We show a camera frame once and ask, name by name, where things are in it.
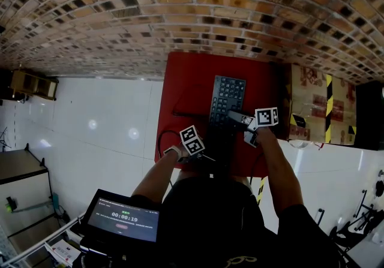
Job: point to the black timer monitor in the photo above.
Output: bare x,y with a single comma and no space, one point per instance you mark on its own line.
123,219

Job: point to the person's black shirt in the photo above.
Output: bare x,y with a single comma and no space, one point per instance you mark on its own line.
210,216

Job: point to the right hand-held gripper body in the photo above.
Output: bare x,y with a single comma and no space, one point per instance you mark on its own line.
267,117

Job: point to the green clip holder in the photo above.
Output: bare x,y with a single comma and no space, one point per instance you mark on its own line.
11,204

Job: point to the person's right forearm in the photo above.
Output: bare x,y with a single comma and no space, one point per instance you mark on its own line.
282,177

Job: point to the black metal stand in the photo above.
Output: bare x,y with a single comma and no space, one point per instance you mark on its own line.
342,232

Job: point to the white booklet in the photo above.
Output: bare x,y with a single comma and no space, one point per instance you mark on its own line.
64,251

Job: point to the table with red tablecloth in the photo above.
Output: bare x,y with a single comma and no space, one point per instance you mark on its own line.
186,75

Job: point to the clear plastic bottle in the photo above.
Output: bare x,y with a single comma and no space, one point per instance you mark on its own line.
303,144

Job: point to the wooden stool shelf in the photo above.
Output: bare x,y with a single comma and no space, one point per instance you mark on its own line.
21,84

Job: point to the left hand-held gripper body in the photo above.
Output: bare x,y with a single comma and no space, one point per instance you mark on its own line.
192,141

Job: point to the black keyboard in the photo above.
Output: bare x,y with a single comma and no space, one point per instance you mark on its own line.
228,93

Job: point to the black wall switch box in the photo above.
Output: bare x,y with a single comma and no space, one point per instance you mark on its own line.
1,29

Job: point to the gray partition board on stand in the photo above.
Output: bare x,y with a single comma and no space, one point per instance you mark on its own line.
21,165

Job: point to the person's left forearm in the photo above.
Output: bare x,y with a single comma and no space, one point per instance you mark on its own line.
156,177

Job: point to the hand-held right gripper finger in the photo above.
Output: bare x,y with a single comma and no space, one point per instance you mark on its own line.
238,117

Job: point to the white wristband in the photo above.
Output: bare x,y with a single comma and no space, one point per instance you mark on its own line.
172,150

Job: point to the black side table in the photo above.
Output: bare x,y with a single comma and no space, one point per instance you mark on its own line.
369,117

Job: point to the cardboard box with striped tape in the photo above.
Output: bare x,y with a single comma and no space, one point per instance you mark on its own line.
318,105

